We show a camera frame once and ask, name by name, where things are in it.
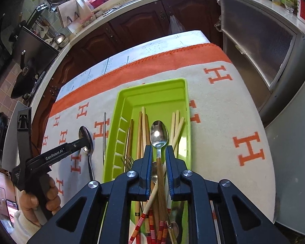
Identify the small metal ladle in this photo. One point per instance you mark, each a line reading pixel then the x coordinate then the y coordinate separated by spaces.
pixel 154 179

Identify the black wok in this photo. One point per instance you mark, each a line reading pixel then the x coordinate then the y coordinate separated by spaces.
pixel 22 81

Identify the orange printed blanket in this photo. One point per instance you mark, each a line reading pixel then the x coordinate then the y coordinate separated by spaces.
pixel 218 132

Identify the red-banded white chopstick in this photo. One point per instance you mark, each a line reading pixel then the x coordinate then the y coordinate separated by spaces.
pixel 142 217
pixel 169 211
pixel 150 228

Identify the clear plastic bag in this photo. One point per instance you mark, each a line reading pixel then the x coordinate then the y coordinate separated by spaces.
pixel 175 25

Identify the metal fork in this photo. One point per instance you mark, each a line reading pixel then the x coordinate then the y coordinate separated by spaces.
pixel 127 164

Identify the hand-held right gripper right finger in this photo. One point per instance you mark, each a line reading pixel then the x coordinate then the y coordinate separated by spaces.
pixel 169 175

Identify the smartphone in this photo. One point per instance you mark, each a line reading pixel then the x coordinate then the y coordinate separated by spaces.
pixel 11 208

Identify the green plastic cutlery tray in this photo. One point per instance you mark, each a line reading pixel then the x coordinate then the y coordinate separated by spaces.
pixel 155 96

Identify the grey refrigerator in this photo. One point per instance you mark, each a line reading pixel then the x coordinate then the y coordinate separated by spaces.
pixel 294 157

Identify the pink rice cooker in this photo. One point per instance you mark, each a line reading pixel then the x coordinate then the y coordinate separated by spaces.
pixel 0 183

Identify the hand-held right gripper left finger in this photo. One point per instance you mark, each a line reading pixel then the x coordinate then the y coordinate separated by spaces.
pixel 149 172

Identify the brown red-banded chopstick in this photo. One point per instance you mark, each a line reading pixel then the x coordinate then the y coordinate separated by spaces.
pixel 161 188

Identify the wooden cutting board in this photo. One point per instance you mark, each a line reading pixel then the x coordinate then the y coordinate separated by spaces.
pixel 71 12

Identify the steel chopstick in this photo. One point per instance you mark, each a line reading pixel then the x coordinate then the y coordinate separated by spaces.
pixel 104 137
pixel 129 134

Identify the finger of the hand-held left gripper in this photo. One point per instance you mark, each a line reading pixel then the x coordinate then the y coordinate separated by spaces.
pixel 24 142
pixel 86 142

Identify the steel cabinet frosted doors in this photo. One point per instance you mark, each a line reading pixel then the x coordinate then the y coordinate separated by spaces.
pixel 256 43

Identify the steel stove screen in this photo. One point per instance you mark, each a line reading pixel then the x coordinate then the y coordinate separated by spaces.
pixel 38 48

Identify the small steel pot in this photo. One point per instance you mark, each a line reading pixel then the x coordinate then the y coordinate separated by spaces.
pixel 61 40

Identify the red bowl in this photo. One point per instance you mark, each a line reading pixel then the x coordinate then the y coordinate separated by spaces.
pixel 99 0

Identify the person's left forearm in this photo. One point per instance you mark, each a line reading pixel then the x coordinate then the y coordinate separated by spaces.
pixel 22 228

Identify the person's left hand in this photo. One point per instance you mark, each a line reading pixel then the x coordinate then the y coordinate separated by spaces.
pixel 53 195

